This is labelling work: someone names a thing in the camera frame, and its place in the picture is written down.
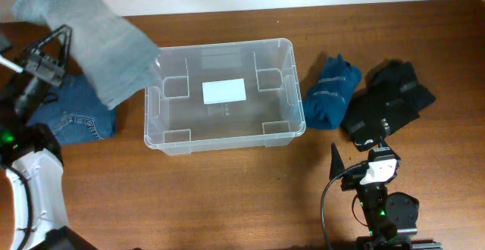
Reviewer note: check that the white label in box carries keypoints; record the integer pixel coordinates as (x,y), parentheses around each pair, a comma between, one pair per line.
(224,91)

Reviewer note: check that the light blue jeans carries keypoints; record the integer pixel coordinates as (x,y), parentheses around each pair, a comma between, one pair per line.
(116,57)

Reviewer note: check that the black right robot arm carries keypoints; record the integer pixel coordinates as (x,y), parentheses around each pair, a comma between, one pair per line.
(390,217)

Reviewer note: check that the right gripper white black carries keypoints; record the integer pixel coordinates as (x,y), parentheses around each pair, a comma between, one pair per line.
(353,179)

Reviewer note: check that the clear plastic storage box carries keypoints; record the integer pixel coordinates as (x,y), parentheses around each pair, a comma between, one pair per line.
(178,122)

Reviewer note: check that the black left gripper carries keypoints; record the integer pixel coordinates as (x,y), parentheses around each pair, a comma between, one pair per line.
(52,69)

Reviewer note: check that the dark blue jeans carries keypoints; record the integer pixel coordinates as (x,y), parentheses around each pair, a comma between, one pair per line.
(74,113)

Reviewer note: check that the black folded garment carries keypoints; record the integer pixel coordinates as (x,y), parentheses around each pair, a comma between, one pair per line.
(393,92)

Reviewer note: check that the teal folded garment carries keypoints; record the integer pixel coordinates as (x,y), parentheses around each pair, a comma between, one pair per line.
(327,101)

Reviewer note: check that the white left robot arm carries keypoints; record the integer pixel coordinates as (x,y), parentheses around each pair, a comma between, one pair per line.
(30,153)

